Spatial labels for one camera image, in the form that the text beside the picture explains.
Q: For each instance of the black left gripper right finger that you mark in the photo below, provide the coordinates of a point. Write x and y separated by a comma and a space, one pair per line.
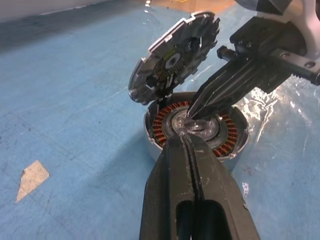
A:
217, 185

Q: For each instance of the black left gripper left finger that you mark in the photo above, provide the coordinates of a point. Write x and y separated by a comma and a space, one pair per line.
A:
162, 190

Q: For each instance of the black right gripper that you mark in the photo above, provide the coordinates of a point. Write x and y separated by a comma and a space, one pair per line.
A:
270, 37

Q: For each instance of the silver motor housing copper windings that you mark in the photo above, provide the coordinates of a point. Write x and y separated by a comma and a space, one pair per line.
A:
160, 122

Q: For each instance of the silver toothed gear disc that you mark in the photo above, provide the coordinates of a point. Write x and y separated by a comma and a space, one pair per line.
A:
155, 72

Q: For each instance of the blue plastic table sheet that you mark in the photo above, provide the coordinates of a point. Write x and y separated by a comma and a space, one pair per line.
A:
75, 100

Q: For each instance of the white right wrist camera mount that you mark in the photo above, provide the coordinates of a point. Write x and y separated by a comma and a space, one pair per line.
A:
312, 25

